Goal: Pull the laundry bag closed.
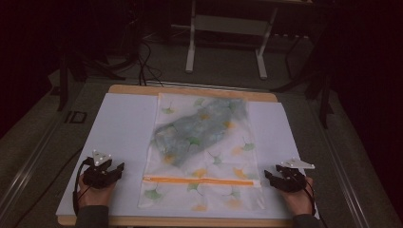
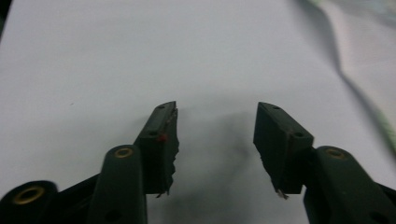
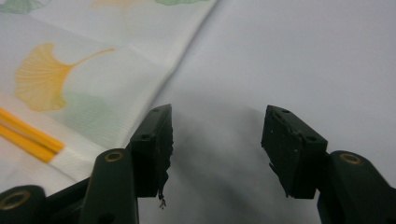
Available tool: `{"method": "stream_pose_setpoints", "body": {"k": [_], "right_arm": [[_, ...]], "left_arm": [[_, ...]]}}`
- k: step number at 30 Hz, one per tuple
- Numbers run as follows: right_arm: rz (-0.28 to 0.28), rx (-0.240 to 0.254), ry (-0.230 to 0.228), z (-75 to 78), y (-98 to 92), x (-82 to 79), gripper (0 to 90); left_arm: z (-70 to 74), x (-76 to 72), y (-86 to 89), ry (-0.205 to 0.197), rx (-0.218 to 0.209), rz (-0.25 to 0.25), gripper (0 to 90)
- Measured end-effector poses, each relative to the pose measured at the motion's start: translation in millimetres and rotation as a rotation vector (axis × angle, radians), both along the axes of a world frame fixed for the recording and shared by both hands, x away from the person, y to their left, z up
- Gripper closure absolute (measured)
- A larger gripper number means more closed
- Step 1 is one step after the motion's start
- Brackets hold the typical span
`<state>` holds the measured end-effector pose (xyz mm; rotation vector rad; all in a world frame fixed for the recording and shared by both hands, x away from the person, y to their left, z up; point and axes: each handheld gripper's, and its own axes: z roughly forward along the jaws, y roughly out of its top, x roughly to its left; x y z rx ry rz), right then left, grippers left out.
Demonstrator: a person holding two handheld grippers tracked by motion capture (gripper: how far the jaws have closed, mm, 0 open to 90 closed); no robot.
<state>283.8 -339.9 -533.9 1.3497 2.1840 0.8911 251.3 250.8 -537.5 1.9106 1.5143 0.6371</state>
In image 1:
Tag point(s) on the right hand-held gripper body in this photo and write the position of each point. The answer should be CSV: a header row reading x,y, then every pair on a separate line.
x,y
290,180

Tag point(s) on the silver floor rail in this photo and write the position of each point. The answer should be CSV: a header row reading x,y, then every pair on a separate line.
x,y
342,167
28,164

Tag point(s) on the white metal stand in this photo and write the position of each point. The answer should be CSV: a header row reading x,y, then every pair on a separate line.
x,y
228,25

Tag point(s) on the black floor bracket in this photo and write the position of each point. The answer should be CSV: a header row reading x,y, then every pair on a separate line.
x,y
76,117

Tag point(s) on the dark metal stand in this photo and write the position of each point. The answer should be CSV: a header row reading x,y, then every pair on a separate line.
x,y
68,76
320,85

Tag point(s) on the person's right hand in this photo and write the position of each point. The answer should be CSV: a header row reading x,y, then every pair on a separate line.
x,y
297,201

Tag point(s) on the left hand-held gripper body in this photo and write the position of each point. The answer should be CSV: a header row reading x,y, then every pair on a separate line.
x,y
96,177

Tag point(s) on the grey cloth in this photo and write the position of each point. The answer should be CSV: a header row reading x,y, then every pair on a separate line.
x,y
198,129

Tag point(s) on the person's left hand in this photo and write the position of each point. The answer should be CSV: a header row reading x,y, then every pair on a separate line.
x,y
95,196

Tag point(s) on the leaf print mesh laundry bag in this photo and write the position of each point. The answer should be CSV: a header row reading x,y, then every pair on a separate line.
x,y
202,158

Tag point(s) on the white table mat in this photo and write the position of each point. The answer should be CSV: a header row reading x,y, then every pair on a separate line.
x,y
123,133

